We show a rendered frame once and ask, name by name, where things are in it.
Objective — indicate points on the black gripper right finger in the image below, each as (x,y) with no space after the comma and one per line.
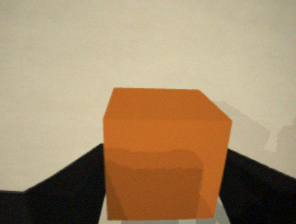
(253,193)

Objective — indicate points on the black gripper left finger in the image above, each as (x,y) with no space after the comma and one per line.
(74,195)

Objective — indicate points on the orange block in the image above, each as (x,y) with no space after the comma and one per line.
(165,152)

